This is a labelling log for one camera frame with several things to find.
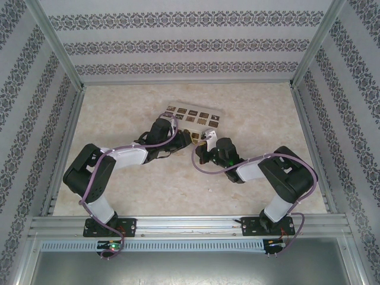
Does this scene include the white box with picture tiles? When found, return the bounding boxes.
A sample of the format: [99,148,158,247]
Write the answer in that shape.
[161,102,223,144]

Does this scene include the circuit board with black connectors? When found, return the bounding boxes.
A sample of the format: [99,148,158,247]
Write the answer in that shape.
[265,238,288,257]

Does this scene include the grey metal panel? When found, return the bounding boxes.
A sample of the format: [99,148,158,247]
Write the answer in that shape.
[29,252,351,285]

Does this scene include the circuit board with green light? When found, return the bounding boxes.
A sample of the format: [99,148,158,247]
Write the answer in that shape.
[95,239,125,253]

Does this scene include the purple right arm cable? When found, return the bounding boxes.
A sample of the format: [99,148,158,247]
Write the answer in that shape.
[191,135,319,259]

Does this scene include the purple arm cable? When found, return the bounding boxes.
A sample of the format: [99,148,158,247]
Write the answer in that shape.
[191,135,319,259]
[78,116,181,259]

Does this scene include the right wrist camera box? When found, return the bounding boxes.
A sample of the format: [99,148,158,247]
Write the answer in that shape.
[202,128,218,152]

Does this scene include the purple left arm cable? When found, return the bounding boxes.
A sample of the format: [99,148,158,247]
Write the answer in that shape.
[78,116,181,259]

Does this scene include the aluminium table edge rail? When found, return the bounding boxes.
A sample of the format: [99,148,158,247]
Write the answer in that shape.
[81,80,295,87]
[289,84,339,214]
[40,87,87,216]

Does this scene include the aluminium mounting rail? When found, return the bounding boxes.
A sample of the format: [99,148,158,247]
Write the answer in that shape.
[29,216,351,239]

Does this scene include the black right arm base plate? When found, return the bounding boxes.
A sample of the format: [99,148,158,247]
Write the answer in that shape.
[234,216,296,238]

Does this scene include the slotted grey cable duct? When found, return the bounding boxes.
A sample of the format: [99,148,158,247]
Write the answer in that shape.
[40,239,265,254]

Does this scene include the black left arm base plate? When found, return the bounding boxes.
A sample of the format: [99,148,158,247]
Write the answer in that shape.
[83,217,137,238]

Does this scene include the aluminium frame post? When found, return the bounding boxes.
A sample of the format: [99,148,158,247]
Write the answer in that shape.
[13,234,41,285]
[290,0,347,87]
[25,0,87,90]
[337,237,368,285]

